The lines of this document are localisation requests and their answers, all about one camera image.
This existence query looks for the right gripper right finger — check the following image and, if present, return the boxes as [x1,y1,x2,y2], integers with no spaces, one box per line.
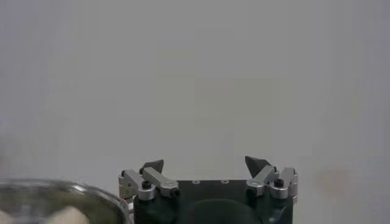
[244,155,299,200]

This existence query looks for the white steamed baozi bun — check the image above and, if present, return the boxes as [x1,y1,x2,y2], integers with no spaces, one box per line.
[47,206,91,224]

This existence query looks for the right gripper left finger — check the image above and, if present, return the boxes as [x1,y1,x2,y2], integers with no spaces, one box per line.
[118,159,180,201]

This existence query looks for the steel perforated steamer basket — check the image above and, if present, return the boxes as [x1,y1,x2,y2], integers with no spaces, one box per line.
[0,178,133,224]

